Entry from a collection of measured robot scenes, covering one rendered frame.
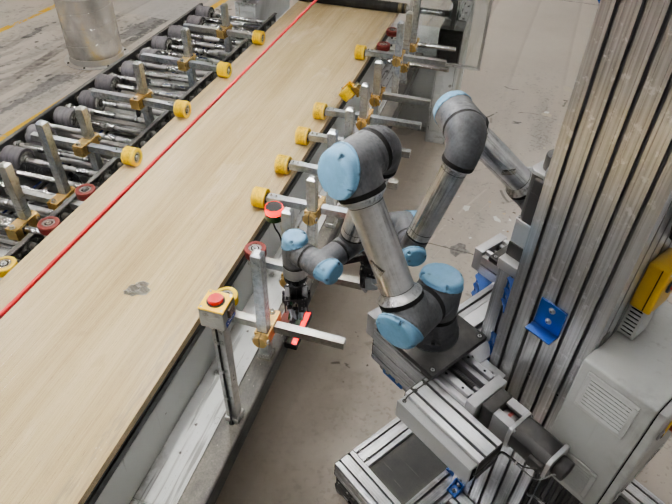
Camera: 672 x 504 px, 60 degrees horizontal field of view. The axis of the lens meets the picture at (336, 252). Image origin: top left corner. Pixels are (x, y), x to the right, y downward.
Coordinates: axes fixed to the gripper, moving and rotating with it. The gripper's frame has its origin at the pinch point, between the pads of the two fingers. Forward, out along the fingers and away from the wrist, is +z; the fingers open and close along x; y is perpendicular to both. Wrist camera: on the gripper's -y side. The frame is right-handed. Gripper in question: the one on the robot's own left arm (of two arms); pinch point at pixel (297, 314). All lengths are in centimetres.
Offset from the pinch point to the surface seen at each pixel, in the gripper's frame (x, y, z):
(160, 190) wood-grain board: -56, -70, 0
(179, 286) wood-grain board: -39.6, -13.6, -0.5
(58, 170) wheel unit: -97, -77, -5
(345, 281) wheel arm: 17.0, -19.0, 4.0
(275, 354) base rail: -7.9, 0.4, 19.5
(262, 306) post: -10.7, 2.1, -6.4
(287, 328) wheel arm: -3.4, -0.4, 7.2
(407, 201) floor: 71, -181, 90
